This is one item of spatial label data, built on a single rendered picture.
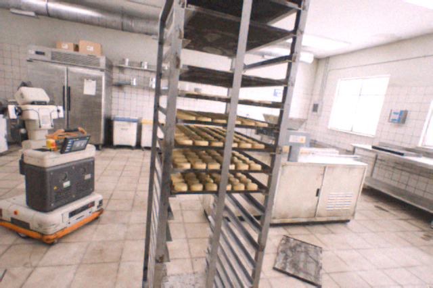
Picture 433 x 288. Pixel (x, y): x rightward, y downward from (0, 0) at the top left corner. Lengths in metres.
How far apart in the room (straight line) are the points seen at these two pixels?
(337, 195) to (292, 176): 0.75
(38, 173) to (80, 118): 3.43
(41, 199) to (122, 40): 4.81
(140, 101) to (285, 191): 4.65
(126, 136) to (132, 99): 1.08
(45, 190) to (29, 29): 5.14
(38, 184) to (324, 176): 2.91
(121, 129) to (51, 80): 1.63
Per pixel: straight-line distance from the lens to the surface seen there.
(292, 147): 2.68
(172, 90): 0.79
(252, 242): 1.19
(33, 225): 2.59
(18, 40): 7.14
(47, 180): 2.40
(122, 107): 6.47
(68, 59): 5.84
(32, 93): 2.72
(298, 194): 2.95
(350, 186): 3.44
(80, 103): 5.72
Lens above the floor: 1.40
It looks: 11 degrees down
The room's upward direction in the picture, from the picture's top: 7 degrees clockwise
